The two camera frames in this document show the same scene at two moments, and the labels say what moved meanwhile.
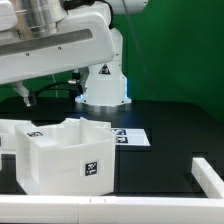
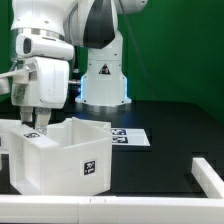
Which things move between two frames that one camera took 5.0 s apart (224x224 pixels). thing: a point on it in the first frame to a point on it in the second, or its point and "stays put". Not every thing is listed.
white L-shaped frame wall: [120, 209] stays put
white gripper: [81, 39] to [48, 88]
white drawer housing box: [75, 156] stays put
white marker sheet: [130, 137] stays put
